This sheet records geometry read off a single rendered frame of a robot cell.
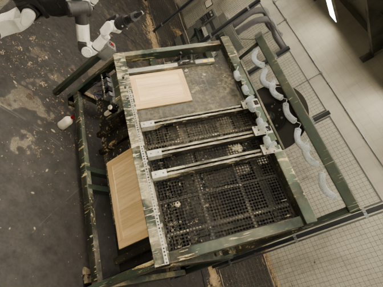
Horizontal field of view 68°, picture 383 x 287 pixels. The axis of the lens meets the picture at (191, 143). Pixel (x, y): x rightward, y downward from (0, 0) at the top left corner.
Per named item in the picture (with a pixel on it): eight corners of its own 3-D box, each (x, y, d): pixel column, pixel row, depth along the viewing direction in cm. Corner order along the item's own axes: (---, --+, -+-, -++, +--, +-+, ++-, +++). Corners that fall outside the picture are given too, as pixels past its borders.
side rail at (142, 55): (125, 59, 319) (123, 52, 309) (218, 47, 341) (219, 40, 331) (126, 63, 316) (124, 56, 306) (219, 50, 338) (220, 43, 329)
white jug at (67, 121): (56, 121, 307) (68, 111, 299) (64, 123, 315) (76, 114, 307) (57, 128, 302) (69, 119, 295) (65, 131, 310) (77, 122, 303)
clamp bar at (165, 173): (151, 173, 246) (150, 160, 226) (274, 146, 270) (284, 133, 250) (153, 183, 242) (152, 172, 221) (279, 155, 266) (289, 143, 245)
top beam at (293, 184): (218, 43, 336) (220, 36, 327) (226, 42, 338) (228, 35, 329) (301, 227, 234) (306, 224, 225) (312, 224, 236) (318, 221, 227)
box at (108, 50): (94, 48, 294) (106, 37, 287) (103, 53, 304) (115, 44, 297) (95, 56, 289) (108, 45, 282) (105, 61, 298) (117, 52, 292)
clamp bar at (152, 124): (140, 124, 270) (138, 109, 249) (255, 104, 294) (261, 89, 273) (142, 133, 265) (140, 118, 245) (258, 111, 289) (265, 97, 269)
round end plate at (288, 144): (225, 106, 344) (287, 69, 313) (228, 107, 348) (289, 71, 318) (249, 164, 307) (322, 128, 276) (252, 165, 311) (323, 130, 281)
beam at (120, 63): (114, 61, 316) (112, 53, 307) (125, 59, 319) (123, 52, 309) (155, 270, 214) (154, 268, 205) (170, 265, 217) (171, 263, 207)
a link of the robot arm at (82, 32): (76, 56, 207) (72, 25, 192) (80, 48, 217) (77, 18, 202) (92, 58, 209) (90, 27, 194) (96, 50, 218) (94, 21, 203)
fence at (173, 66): (127, 72, 302) (127, 69, 298) (212, 60, 321) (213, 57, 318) (129, 76, 299) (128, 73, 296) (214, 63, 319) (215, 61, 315)
